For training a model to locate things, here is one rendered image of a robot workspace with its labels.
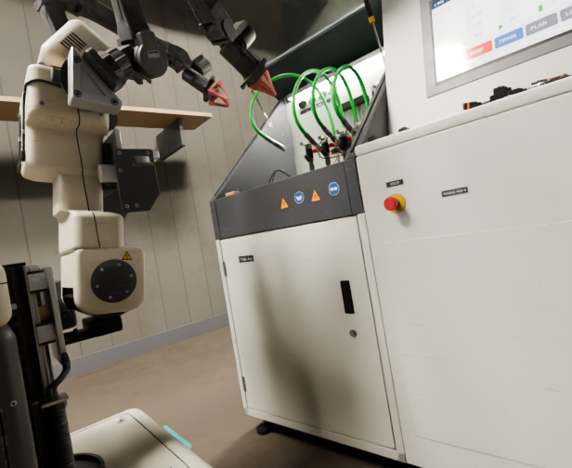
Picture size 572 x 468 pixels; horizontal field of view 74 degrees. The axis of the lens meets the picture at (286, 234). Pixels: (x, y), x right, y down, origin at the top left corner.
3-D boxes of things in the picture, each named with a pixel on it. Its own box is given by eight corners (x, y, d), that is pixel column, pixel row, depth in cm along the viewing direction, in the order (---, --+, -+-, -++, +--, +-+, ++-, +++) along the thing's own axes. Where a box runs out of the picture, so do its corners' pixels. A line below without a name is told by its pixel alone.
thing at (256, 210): (221, 239, 151) (214, 200, 151) (229, 238, 154) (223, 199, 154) (352, 214, 109) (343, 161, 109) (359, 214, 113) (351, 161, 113)
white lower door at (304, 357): (245, 408, 152) (217, 240, 152) (250, 405, 153) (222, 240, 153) (394, 450, 108) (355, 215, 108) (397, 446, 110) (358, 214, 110)
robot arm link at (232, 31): (201, 28, 108) (221, 23, 103) (221, 5, 113) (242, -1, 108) (222, 65, 117) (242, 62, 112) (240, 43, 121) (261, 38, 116)
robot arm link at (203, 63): (166, 61, 146) (177, 53, 139) (185, 46, 151) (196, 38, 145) (187, 88, 152) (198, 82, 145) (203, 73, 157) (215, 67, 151)
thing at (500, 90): (460, 117, 93) (456, 95, 93) (473, 122, 101) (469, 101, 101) (576, 80, 77) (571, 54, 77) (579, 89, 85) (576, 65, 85)
